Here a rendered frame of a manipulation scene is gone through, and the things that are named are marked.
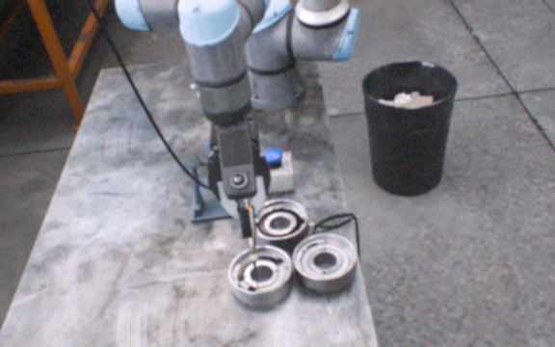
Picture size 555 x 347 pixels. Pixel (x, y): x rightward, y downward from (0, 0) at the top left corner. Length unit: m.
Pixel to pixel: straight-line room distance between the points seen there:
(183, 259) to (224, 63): 0.44
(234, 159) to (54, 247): 0.51
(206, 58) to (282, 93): 0.66
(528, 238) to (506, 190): 0.26
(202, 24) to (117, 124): 0.79
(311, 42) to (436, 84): 1.11
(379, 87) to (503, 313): 0.93
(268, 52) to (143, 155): 0.37
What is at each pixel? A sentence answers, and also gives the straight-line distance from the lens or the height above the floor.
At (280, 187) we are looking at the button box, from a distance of 1.21.
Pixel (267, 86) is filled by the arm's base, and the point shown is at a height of 0.86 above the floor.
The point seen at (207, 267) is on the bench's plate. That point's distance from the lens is 1.09.
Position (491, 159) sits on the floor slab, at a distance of 2.63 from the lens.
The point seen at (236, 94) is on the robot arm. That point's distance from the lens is 0.83.
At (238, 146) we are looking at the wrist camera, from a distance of 0.85.
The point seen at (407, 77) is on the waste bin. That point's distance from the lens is 2.44.
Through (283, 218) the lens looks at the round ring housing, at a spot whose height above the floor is 0.82.
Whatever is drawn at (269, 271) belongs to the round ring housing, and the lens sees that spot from 1.04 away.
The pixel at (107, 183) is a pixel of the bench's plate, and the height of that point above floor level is 0.80.
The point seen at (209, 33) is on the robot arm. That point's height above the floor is 1.25.
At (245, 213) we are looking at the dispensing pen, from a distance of 0.95.
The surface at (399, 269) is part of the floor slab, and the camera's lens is 2.14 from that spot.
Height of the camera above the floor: 1.57
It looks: 38 degrees down
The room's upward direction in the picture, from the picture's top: 8 degrees counter-clockwise
